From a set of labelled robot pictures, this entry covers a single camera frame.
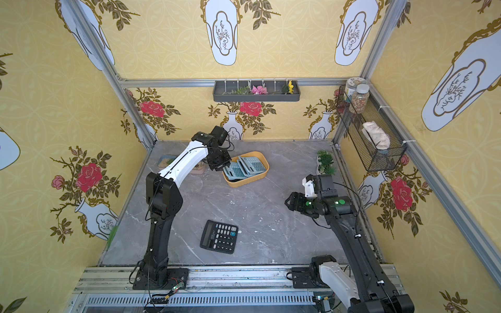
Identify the blue calculator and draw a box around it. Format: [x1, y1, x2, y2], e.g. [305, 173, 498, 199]
[237, 156, 266, 177]
[223, 162, 247, 181]

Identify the yellow storage box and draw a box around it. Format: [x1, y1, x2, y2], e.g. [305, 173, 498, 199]
[223, 151, 270, 188]

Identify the black calculator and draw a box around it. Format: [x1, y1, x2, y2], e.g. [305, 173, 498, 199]
[200, 220, 239, 254]

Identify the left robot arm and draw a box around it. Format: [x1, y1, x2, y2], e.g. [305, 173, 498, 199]
[133, 126, 231, 291]

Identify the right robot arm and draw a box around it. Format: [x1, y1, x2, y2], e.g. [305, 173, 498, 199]
[285, 175, 415, 312]

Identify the small potted green plant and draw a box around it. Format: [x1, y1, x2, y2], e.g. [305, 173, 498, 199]
[317, 150, 337, 175]

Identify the pink artificial flower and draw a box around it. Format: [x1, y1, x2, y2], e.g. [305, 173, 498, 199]
[250, 86, 268, 95]

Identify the beige cloth in basket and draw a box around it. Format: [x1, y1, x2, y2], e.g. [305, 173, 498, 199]
[362, 121, 391, 150]

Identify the yellow artificial flower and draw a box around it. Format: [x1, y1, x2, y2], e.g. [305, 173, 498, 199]
[287, 80, 294, 95]

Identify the jar with white lid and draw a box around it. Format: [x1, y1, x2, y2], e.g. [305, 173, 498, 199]
[349, 84, 370, 113]

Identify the jar behind with patterned lid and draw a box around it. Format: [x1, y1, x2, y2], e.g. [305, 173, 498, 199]
[344, 77, 367, 102]

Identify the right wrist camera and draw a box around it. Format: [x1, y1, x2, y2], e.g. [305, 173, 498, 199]
[301, 177, 317, 199]

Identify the grey wall shelf tray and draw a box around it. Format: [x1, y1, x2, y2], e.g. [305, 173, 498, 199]
[212, 79, 301, 103]

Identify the black wire basket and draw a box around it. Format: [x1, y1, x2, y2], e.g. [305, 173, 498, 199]
[333, 86, 407, 172]

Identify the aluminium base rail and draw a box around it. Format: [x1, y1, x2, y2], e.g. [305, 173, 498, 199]
[64, 264, 416, 313]

